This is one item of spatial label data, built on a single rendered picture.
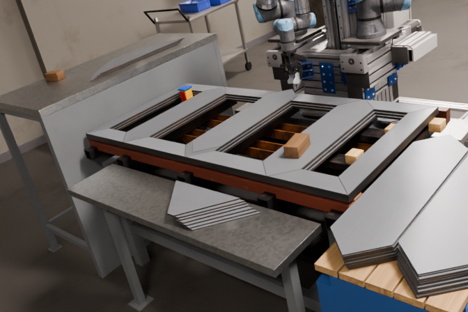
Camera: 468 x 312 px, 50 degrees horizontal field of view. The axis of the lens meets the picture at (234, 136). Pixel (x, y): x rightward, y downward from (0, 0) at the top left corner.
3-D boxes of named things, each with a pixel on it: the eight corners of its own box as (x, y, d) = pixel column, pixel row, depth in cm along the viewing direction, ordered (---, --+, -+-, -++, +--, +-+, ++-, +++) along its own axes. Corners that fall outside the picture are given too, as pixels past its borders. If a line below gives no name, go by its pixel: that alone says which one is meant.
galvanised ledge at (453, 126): (460, 146, 215) (460, 140, 214) (235, 114, 301) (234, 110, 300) (476, 127, 228) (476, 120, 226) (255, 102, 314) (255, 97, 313)
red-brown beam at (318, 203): (351, 219, 166) (349, 203, 163) (90, 148, 269) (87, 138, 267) (364, 205, 171) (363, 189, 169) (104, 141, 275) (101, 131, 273)
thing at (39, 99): (41, 118, 250) (38, 110, 248) (-9, 106, 290) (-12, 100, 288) (217, 39, 332) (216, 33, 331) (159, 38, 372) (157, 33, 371)
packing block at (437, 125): (440, 133, 202) (440, 124, 201) (428, 131, 206) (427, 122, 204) (446, 127, 206) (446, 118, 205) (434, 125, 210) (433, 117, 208)
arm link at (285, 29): (289, 17, 255) (294, 19, 247) (292, 37, 260) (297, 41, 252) (274, 20, 254) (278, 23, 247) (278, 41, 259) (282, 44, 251)
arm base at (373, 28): (365, 30, 266) (363, 11, 262) (392, 30, 256) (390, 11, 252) (349, 39, 257) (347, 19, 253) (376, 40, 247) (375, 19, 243)
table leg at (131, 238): (142, 266, 293) (108, 164, 266) (136, 263, 297) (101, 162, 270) (150, 260, 296) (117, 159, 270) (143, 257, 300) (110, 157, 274)
